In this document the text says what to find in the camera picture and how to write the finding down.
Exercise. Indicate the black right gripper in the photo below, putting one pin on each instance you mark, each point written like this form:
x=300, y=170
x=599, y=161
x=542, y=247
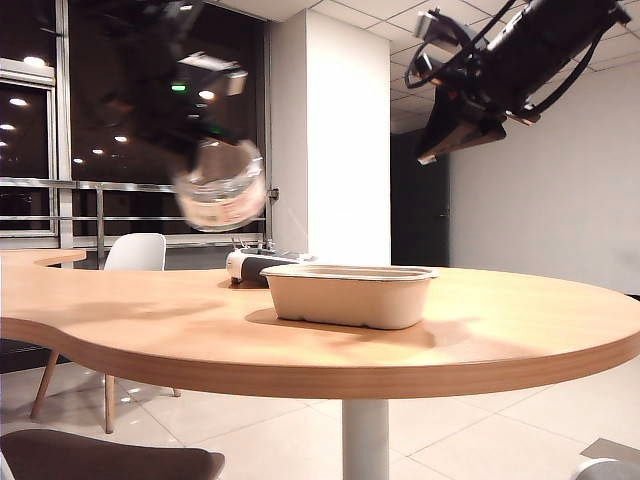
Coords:
x=485, y=85

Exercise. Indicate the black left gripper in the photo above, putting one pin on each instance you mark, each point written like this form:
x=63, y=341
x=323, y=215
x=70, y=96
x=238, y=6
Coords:
x=185, y=110

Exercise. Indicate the clear plastic labelled jar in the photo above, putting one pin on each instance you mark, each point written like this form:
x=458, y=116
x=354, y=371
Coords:
x=220, y=200

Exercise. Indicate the beige pulp rectangular tray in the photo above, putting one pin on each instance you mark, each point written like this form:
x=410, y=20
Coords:
x=350, y=300

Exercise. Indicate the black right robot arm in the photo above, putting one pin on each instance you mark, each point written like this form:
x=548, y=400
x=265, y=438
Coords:
x=545, y=45

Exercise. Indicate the dark door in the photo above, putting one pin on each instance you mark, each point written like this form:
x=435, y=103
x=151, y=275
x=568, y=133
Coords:
x=420, y=210

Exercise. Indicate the metal railing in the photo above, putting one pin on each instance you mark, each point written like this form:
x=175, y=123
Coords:
x=125, y=187

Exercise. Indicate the white square pillar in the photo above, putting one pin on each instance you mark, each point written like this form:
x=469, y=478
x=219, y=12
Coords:
x=350, y=150

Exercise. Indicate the white chair with wooden legs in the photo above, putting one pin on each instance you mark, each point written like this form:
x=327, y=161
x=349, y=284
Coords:
x=135, y=252

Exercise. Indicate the white and black remote controller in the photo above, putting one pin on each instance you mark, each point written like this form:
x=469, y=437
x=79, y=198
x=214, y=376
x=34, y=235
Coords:
x=245, y=267

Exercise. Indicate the dark brown seat chair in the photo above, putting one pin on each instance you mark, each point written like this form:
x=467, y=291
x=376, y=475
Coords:
x=100, y=455

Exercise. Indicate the grey seat white chair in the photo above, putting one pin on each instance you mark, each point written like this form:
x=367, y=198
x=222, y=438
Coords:
x=607, y=470

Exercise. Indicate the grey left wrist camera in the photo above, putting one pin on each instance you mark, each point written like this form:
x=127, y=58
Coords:
x=237, y=82

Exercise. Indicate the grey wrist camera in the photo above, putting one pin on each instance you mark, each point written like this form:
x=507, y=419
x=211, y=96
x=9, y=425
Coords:
x=237, y=82
x=427, y=22

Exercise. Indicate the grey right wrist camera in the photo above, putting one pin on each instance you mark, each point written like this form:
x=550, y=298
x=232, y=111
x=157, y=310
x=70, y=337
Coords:
x=427, y=22

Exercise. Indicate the white window frame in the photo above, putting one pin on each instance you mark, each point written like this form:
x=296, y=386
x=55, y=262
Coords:
x=62, y=100

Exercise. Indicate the white table pedestal leg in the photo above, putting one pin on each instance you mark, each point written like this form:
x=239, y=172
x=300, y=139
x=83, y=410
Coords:
x=365, y=440

